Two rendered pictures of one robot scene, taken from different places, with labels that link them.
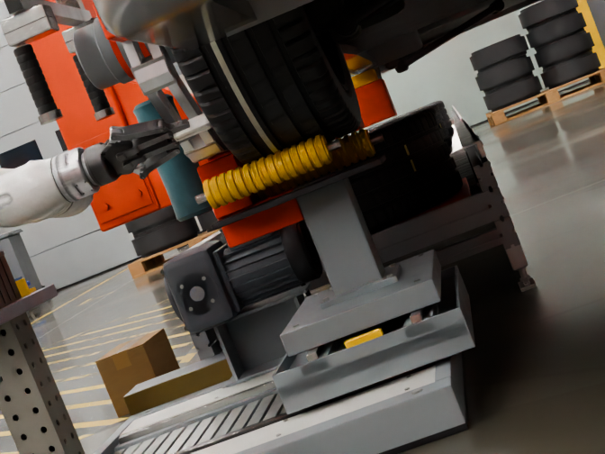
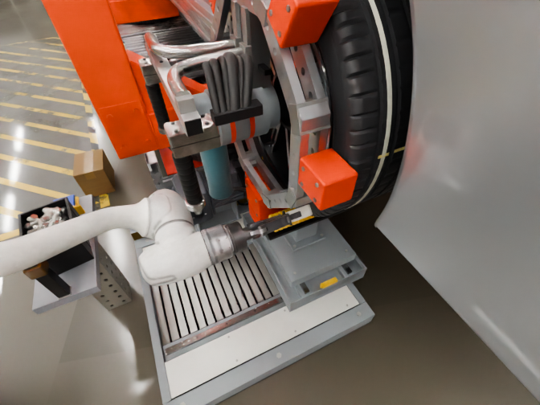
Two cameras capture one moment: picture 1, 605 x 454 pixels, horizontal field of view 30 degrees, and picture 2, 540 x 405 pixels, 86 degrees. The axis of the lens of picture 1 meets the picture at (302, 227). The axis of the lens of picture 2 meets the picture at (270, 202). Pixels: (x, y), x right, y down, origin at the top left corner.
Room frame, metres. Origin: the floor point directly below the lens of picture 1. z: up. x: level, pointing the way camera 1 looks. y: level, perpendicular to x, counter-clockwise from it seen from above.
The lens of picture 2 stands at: (1.66, 0.47, 1.23)
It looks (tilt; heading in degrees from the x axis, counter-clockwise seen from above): 47 degrees down; 327
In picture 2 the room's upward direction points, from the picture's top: 1 degrees counter-clockwise
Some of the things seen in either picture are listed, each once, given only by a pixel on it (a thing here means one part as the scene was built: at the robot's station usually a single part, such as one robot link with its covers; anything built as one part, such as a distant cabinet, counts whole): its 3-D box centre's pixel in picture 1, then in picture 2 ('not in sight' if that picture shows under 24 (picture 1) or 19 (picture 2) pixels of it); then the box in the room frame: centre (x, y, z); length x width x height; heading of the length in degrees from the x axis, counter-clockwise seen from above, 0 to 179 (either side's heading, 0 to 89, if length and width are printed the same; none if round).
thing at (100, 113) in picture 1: (92, 84); (158, 107); (2.47, 0.31, 0.83); 0.04 x 0.04 x 0.16
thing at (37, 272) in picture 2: not in sight; (36, 267); (2.31, 0.75, 0.59); 0.04 x 0.04 x 0.04; 81
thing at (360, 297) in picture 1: (345, 243); (301, 217); (2.23, -0.07, 0.32); 0.40 x 0.30 x 0.28; 171
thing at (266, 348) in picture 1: (269, 290); (224, 198); (2.58, 0.12, 0.26); 0.42 x 0.18 x 0.35; 81
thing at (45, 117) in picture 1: (36, 81); (188, 179); (2.13, 0.36, 0.83); 0.04 x 0.04 x 0.16
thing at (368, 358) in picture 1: (380, 331); (299, 243); (2.23, -0.07, 0.13); 0.50 x 0.36 x 0.10; 171
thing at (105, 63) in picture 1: (134, 40); (233, 113); (2.27, 0.17, 0.85); 0.21 x 0.14 x 0.14; 81
